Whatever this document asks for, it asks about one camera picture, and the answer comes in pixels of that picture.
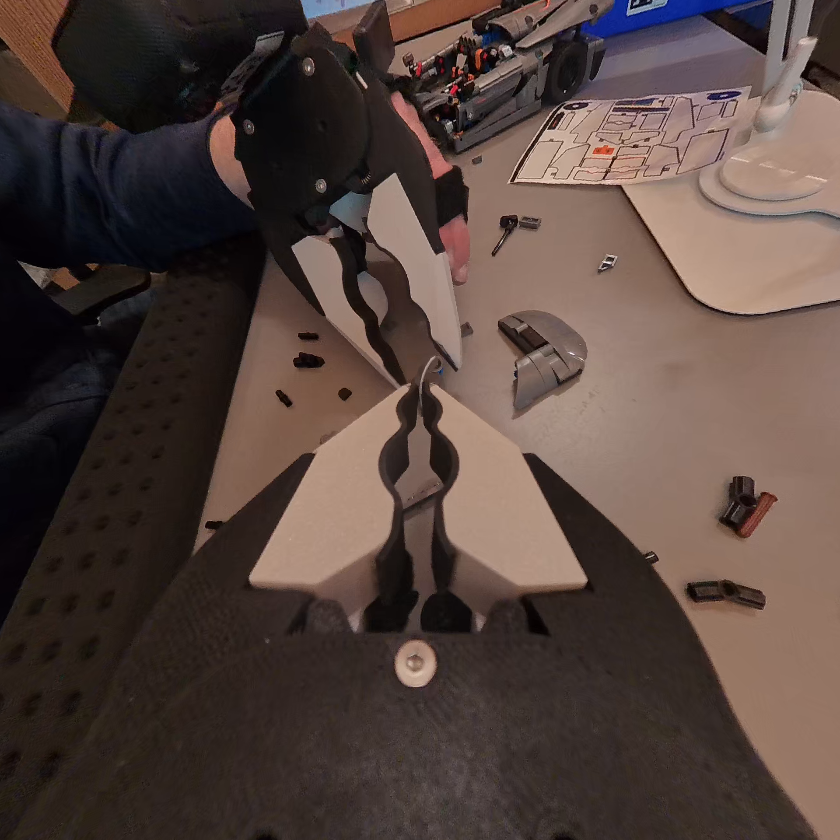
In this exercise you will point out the wooden board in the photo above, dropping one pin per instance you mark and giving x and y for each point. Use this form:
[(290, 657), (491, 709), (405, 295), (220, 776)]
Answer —
[(446, 16)]

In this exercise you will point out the black wedge lego connector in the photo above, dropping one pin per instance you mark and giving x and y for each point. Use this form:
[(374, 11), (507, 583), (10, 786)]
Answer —
[(308, 360)]

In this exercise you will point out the grey lego car model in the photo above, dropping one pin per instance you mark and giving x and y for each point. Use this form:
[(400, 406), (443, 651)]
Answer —
[(512, 72)]

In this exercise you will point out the grey lego plate with holes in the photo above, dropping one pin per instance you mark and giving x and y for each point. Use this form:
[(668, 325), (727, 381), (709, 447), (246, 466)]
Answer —
[(420, 492)]

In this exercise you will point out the lego sticker sheet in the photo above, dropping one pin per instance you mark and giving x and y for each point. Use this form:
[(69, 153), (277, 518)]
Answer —
[(656, 151)]

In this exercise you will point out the black lego axle pin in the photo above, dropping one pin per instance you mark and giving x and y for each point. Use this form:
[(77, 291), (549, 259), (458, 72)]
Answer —
[(504, 229)]

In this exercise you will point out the black angled lego connector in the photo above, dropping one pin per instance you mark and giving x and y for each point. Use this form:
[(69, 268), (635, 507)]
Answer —
[(725, 592)]

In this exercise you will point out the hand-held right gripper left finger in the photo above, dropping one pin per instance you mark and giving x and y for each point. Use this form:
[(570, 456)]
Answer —
[(328, 525)]

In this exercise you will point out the small silver lego clip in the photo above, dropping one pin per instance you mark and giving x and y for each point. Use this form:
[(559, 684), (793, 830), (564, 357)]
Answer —
[(608, 262)]

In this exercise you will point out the blue plastic bin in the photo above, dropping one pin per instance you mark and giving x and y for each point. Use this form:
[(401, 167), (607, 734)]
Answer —
[(689, 16)]

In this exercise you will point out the white rounded base board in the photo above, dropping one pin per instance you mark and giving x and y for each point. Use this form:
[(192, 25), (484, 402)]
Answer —
[(754, 262)]

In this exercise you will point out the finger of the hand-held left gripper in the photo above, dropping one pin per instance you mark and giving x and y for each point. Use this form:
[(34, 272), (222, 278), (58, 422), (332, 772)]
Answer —
[(315, 275), (420, 236)]

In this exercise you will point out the person's dark blue clothing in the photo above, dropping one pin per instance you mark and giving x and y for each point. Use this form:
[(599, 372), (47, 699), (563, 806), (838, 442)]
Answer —
[(39, 407)]

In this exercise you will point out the black and brown lego connector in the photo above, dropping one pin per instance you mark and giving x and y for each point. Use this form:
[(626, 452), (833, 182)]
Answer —
[(748, 505)]

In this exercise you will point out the black round lego disc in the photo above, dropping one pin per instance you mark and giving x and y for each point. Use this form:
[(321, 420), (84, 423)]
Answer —
[(446, 607)]

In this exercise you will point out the grey lego wheel arch assembly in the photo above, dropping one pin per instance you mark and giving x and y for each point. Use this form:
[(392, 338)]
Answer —
[(558, 341)]

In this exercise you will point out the black office chair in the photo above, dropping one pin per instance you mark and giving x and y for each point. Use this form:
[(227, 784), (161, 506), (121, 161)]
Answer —
[(105, 292)]

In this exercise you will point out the person's left hand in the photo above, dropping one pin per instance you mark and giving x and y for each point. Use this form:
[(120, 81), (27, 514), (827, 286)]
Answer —
[(458, 256)]

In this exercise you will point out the black perforated rail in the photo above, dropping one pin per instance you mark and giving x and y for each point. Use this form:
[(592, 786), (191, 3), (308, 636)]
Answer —
[(98, 492)]

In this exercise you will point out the small grey lego tile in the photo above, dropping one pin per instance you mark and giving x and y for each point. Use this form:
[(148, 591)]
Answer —
[(529, 222)]

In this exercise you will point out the brown wooden panel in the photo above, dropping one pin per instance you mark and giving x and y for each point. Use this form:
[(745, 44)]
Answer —
[(26, 39)]

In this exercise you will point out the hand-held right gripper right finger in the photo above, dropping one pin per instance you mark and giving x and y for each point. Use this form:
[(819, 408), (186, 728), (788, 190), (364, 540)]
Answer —
[(518, 525)]

